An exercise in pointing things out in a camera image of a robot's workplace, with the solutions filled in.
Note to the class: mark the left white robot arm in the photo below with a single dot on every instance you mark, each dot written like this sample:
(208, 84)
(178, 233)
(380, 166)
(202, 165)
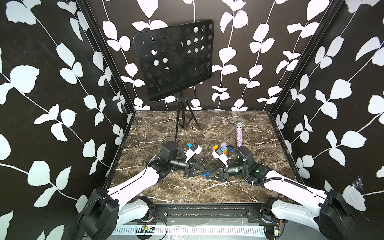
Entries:
(107, 209)

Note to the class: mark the black perforated music stand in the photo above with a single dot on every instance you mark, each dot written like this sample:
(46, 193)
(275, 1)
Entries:
(173, 59)

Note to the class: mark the purple glitter microphone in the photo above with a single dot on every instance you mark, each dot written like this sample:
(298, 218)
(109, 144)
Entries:
(239, 135)

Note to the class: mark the black front mounting rail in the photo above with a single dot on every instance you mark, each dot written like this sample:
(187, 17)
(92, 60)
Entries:
(253, 212)

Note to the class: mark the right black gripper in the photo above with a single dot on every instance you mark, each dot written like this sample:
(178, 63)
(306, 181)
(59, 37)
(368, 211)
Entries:
(224, 173)

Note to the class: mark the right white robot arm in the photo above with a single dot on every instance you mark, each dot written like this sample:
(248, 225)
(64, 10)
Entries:
(326, 212)

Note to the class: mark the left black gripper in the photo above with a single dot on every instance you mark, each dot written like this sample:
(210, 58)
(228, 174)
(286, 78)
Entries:
(190, 167)

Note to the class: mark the white slotted cable duct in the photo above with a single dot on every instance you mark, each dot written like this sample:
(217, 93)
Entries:
(162, 230)

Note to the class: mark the lilac square lego brick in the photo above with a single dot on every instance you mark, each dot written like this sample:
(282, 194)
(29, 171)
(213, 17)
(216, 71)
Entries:
(223, 146)

